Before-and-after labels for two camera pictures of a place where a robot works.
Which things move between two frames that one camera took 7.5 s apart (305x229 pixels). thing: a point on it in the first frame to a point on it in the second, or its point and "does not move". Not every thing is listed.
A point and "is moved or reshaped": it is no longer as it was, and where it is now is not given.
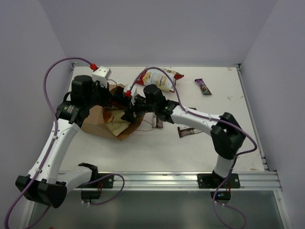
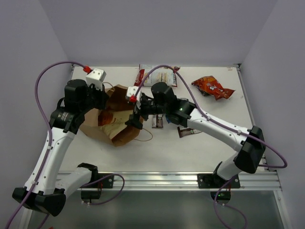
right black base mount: (211, 181) does not move
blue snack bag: (119, 96) is moved or reshaped
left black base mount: (91, 190) does not move
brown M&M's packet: (183, 132) does not move
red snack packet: (165, 78) is moved or reshaped
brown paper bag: (95, 123) is moved or reshaped
